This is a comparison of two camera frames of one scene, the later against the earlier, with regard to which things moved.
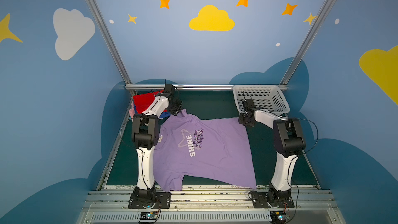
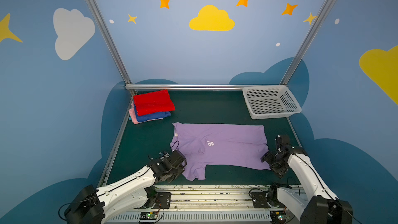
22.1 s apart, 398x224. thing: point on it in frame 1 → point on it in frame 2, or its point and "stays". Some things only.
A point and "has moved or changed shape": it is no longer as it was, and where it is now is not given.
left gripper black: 176,106 → 178,160
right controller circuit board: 278,217 stays
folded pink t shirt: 131,111 stays
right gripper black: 244,117 → 270,158
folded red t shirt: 141,101 stays
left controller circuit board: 148,215 stays
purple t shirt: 216,150 has moved or changed shape
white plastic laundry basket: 269,97 has moved or changed shape
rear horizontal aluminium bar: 129,86 stays
